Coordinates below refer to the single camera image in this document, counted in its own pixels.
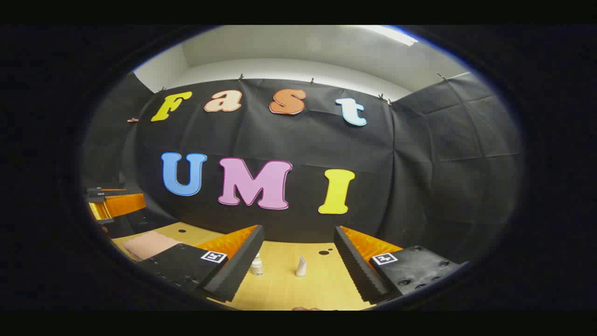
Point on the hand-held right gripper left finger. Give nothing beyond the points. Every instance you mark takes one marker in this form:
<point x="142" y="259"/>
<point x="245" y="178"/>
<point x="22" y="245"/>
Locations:
<point x="238" y="268"/>

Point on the pink suitcase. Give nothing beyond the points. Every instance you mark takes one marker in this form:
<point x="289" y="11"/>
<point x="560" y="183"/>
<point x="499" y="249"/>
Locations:
<point x="149" y="245"/>

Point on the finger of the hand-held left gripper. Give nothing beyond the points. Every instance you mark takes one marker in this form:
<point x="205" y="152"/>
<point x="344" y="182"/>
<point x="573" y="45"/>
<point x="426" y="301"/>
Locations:
<point x="121" y="205"/>

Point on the white squeeze tube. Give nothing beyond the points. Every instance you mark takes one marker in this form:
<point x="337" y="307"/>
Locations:
<point x="301" y="268"/>

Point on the white pump bottle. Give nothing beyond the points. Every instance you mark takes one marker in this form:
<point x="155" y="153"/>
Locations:
<point x="257" y="267"/>

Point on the black backdrop cloth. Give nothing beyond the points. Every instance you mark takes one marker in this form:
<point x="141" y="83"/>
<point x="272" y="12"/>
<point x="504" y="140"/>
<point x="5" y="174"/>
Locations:
<point x="303" y="140"/>

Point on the ceiling light strip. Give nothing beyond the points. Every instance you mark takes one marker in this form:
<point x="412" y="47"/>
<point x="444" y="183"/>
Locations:
<point x="392" y="35"/>

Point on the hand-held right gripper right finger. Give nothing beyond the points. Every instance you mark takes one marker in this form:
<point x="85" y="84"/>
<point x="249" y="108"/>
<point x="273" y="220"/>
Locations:
<point x="357" y="270"/>

